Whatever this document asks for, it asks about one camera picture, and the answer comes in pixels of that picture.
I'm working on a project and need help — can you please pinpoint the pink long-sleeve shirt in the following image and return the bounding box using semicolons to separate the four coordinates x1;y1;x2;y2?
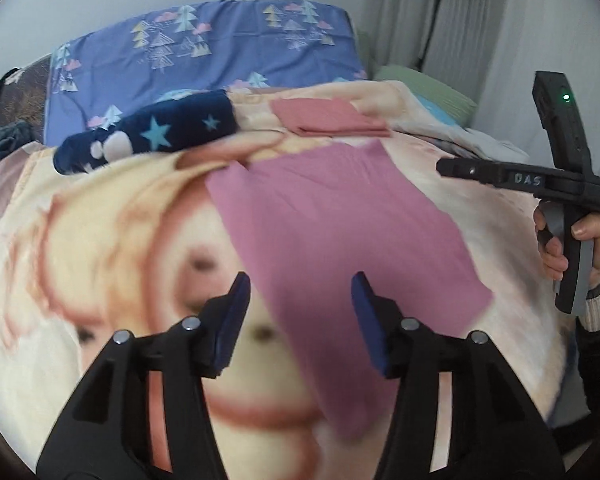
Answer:
206;140;492;440

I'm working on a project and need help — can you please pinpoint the folded grey clothes stack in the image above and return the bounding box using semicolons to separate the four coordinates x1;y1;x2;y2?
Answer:
462;128;529;164

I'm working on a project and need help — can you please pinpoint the person's right hand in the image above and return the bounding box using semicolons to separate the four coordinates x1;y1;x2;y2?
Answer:
539;212;600;289

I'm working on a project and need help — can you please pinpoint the green pillow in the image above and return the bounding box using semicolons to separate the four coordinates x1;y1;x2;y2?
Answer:
373;65;477;127

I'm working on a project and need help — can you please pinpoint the cream bear fleece blanket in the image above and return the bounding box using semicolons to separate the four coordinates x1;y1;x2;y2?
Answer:
0;81;573;479

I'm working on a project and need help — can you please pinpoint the folded coral red garment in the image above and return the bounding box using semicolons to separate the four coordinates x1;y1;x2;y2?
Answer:
270;98;390;138

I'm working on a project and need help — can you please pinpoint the dark teal fleece blanket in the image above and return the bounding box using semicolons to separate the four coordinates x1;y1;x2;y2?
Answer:
0;120;35;161

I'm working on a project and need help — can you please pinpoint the dark patterned pillow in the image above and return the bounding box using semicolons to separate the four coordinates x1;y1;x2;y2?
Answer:
0;54;54;143

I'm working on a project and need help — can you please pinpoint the navy star fleece garment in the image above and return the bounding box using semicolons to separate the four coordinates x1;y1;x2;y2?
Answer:
53;90;238;176

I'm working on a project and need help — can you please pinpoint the blue tree-print pillow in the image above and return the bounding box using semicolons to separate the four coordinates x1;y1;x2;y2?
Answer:
43;0;366;146

